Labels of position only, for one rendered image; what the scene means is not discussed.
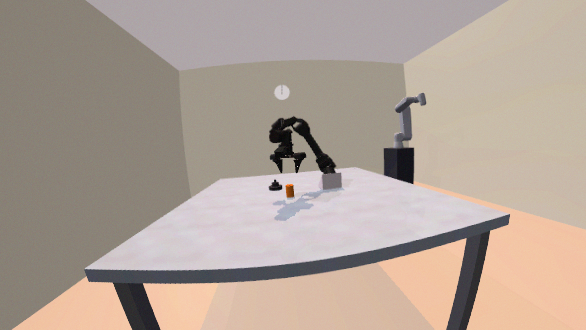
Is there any orange knob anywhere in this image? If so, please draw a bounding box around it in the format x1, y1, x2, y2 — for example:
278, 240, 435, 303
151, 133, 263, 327
286, 184, 294, 198

